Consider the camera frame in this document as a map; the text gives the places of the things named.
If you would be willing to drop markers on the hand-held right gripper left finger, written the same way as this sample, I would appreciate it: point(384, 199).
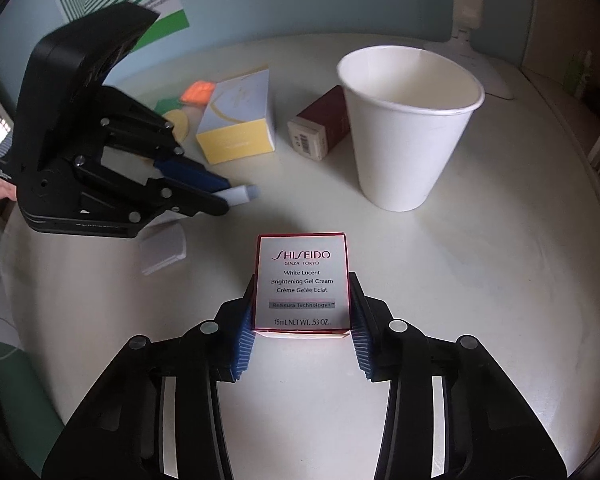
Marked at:
point(242, 347)

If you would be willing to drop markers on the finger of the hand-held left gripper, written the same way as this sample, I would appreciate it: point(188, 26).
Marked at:
point(200, 202)
point(195, 175)

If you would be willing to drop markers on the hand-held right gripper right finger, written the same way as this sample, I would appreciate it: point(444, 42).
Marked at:
point(362, 347)

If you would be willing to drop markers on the white box with red edges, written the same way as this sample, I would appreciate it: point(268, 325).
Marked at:
point(302, 285)

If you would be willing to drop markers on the white paper cup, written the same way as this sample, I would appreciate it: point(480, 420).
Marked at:
point(405, 150)

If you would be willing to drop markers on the yellow round sponge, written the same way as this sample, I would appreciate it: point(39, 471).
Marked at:
point(179, 122)

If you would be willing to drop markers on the green sponge in clear wrapper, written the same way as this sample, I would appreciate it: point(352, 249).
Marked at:
point(167, 105)

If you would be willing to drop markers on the yellow and pale blue box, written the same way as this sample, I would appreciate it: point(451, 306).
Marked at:
point(235, 110)

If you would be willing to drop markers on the orange sponge in clear wrapper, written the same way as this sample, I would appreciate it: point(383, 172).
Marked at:
point(197, 92)

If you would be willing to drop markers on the dark red box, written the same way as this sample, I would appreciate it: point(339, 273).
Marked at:
point(325, 115)

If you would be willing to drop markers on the white lamp base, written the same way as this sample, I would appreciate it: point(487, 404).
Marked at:
point(467, 12)

